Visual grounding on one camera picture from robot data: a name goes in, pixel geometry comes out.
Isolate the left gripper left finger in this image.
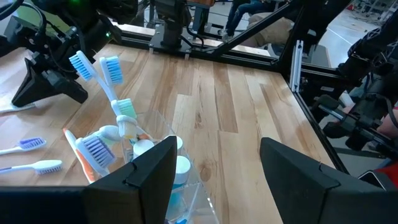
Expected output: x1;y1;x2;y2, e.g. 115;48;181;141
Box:
82;136;177;224

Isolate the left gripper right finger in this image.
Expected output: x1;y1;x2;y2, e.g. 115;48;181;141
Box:
260;138;364;224

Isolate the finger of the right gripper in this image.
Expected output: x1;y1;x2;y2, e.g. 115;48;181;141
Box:
43;70;88;104
11;58;44;107

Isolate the clear plastic bag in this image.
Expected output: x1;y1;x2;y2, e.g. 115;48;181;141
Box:
123;110;220;224

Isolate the orange and white toothbrush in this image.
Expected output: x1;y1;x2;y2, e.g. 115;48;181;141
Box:
115;114;153;141

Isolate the green and white toothbrush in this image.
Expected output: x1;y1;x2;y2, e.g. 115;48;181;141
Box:
110;98;138;121

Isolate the person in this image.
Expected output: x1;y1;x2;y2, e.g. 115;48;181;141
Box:
222;0;280;40
373;161;398;189

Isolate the person's hand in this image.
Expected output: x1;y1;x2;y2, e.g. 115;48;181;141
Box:
377;114;398;139

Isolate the silver aluminium extrusion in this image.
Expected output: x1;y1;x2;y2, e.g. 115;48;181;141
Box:
289;39;304;93

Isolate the beige bean bag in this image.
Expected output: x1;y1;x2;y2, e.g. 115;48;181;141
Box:
247;12;295;47

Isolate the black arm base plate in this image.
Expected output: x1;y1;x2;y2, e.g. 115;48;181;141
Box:
148;24;193;60

